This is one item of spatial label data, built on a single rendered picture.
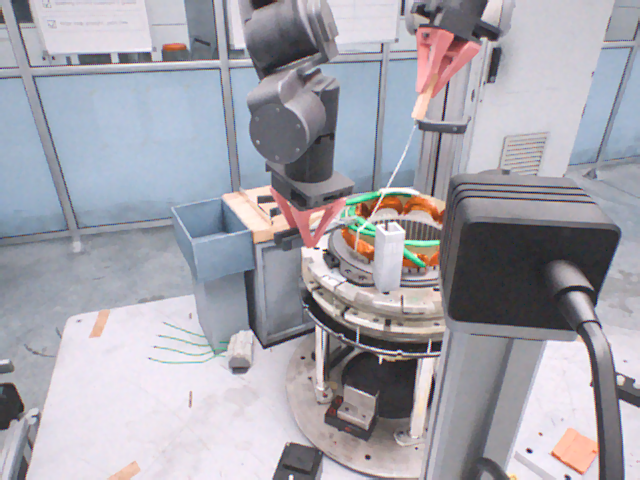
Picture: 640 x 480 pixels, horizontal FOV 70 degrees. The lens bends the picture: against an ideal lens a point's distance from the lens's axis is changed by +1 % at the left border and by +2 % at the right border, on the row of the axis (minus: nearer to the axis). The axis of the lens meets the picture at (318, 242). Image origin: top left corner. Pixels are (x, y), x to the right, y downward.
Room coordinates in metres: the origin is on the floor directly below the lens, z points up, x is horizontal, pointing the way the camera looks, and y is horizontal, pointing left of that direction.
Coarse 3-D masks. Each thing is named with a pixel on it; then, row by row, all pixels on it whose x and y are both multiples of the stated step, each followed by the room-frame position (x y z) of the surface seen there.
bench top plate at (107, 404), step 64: (128, 320) 0.83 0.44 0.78; (192, 320) 0.82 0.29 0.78; (64, 384) 0.63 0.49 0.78; (128, 384) 0.63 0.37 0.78; (192, 384) 0.63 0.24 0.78; (256, 384) 0.63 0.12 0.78; (576, 384) 0.64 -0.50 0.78; (64, 448) 0.50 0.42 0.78; (128, 448) 0.49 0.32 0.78; (192, 448) 0.49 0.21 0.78; (256, 448) 0.49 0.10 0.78
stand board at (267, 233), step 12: (252, 192) 0.90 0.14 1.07; (264, 192) 0.90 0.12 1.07; (240, 204) 0.84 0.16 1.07; (264, 204) 0.84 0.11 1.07; (276, 204) 0.84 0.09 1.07; (240, 216) 0.79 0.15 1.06; (252, 216) 0.79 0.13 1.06; (276, 216) 0.79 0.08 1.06; (312, 216) 0.79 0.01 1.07; (252, 228) 0.74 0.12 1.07; (264, 228) 0.74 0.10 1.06; (276, 228) 0.74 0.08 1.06; (288, 228) 0.76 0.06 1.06; (252, 240) 0.73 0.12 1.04; (264, 240) 0.73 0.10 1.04
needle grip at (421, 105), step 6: (432, 78) 0.62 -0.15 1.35; (432, 84) 0.62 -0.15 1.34; (426, 90) 0.62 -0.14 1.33; (432, 90) 0.62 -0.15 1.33; (420, 96) 0.62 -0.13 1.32; (426, 96) 0.62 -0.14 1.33; (420, 102) 0.61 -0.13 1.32; (426, 102) 0.61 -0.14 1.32; (414, 108) 0.62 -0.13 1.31; (420, 108) 0.61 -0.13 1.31; (426, 108) 0.62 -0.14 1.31; (414, 114) 0.61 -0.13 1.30; (420, 114) 0.61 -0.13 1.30; (420, 120) 0.62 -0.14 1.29
